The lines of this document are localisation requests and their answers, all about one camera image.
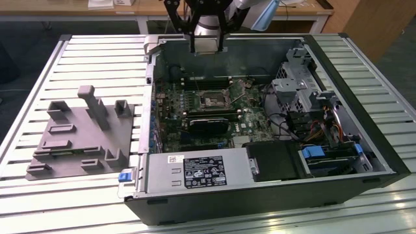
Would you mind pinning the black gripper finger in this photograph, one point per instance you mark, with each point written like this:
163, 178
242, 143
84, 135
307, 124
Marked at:
222, 36
192, 41

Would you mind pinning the silver CPU with green edge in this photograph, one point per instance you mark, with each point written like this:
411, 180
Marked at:
208, 45

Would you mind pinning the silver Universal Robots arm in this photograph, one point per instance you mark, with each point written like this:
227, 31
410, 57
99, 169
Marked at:
208, 26

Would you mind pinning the CPU socket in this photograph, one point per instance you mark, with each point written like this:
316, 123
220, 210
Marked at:
212, 100

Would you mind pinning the small white box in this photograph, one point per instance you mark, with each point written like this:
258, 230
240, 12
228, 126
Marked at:
124, 2

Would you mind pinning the black RAM stick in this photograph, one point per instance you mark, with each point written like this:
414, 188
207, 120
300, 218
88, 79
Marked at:
211, 112
212, 117

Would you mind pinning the grey metal drive cage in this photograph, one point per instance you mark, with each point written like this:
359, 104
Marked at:
292, 85

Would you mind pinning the large white box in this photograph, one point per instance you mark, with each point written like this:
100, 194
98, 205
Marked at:
100, 4

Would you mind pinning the black graphics card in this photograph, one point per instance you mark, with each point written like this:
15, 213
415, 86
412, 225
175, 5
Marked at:
208, 126

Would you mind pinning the green motherboard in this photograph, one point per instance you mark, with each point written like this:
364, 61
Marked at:
254, 122

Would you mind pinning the wooden desk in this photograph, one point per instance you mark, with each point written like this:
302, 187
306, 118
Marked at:
64, 12

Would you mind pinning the small silver heatsink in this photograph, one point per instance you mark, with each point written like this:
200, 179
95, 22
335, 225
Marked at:
243, 141

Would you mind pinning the brown wooden cabinet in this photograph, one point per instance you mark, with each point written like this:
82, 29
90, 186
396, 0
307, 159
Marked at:
380, 24

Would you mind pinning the grey parts rack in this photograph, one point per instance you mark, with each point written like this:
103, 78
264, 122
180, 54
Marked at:
94, 136

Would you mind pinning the grey power supply with label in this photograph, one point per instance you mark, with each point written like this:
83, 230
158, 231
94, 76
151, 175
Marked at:
163, 168

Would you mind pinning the black plastic shroud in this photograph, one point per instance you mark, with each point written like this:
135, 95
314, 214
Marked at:
276, 161

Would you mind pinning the hard disk in blue carrier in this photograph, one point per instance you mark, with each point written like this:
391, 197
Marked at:
312, 152

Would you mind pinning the blue case latch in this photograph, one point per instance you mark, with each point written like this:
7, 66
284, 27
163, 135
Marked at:
126, 177

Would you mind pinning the green RAM stick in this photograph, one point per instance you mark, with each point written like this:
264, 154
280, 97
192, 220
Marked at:
64, 153

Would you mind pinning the blue plastic tab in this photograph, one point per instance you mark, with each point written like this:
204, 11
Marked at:
358, 149

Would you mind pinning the black open PC case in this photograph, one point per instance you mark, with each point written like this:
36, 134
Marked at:
227, 207

